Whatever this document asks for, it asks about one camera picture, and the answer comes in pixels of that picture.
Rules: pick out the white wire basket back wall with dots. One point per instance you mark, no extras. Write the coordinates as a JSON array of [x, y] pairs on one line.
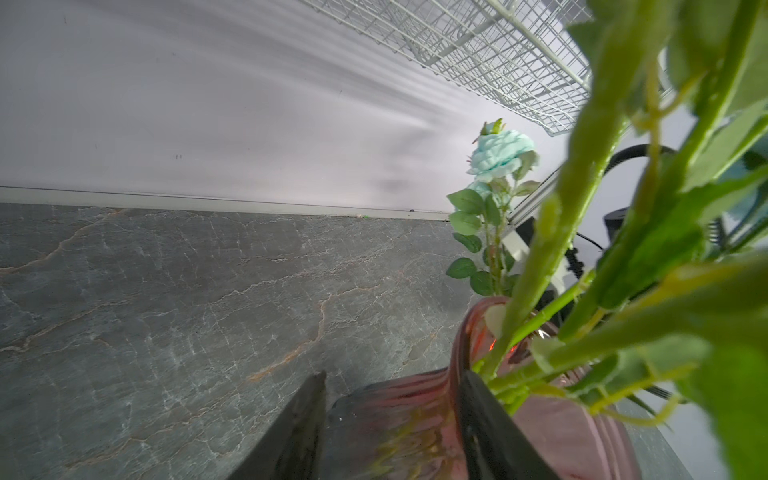
[[516, 54]]

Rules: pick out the large teal rose spray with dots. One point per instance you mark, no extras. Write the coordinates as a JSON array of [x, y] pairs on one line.
[[499, 164]]

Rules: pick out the teal white rose spray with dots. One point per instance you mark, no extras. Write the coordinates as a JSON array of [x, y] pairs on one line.
[[664, 304]]

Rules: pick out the dark red glass vase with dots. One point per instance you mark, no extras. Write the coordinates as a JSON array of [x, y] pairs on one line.
[[407, 428]]

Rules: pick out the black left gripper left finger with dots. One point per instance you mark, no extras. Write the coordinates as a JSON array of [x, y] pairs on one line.
[[292, 446]]

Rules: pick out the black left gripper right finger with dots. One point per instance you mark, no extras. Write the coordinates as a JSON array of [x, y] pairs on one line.
[[494, 447]]

